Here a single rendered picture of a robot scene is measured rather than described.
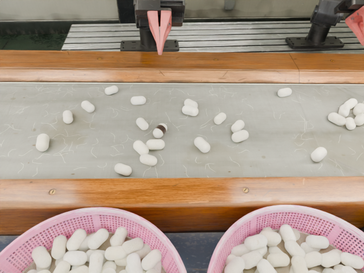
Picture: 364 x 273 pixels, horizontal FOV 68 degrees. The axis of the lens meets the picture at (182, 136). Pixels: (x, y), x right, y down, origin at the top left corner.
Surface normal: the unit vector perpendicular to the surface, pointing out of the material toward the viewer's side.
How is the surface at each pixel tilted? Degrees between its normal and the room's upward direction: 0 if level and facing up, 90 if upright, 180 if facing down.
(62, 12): 89
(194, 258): 0
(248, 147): 0
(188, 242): 0
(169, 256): 72
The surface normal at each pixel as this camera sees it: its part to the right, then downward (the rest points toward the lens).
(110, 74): 0.04, 0.01
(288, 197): 0.03, -0.69
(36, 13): 0.10, 0.70
